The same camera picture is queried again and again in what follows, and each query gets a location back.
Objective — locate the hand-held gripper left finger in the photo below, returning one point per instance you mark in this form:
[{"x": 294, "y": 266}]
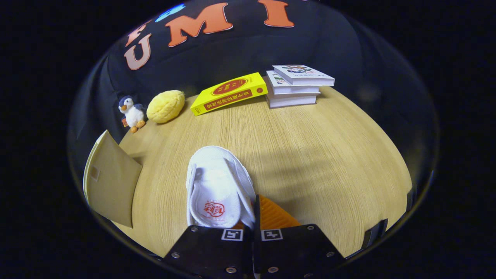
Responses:
[{"x": 209, "y": 252}]

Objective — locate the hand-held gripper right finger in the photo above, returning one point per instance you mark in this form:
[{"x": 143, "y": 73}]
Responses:
[{"x": 257, "y": 224}]

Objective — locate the white canvas shoe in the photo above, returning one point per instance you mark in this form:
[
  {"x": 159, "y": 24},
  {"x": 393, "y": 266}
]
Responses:
[{"x": 217, "y": 186}]

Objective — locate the cream fabric storage box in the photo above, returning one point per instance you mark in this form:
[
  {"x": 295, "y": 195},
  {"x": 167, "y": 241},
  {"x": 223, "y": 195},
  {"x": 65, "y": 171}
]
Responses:
[{"x": 112, "y": 182}]

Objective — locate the yellow book with red circle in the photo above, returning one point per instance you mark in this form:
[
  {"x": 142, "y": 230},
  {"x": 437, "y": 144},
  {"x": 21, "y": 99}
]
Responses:
[{"x": 228, "y": 93}]

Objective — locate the white book with leaf cover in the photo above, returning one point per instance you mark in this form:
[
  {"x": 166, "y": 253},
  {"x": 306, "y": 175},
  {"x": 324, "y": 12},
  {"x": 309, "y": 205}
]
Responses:
[{"x": 290, "y": 90}]

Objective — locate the yellow plush bun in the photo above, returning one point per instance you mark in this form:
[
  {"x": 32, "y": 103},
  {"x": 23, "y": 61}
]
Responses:
[{"x": 166, "y": 106}]

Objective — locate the white book with bird cover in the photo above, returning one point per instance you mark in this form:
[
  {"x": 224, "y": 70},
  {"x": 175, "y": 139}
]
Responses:
[{"x": 302, "y": 74}]

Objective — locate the penguin plush toy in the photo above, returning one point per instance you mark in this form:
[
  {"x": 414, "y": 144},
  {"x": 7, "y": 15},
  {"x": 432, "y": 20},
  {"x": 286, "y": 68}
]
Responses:
[{"x": 133, "y": 114}]

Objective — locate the black backdrop cloth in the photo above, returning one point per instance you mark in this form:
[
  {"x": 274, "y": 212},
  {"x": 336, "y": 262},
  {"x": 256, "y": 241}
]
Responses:
[{"x": 329, "y": 46}]

